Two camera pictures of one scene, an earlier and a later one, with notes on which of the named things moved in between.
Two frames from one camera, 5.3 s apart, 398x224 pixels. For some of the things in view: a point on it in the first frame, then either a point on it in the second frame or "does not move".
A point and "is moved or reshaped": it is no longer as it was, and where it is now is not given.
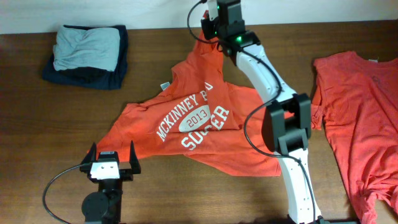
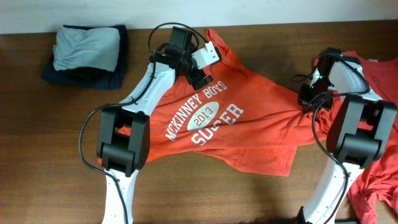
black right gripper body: x=211 y=28 → x=308 y=95
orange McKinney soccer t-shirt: x=211 y=108 is moved or reshaped
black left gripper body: x=125 y=175 → x=193 y=73
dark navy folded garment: x=91 y=76 does not move
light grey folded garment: x=98 y=48 does not move
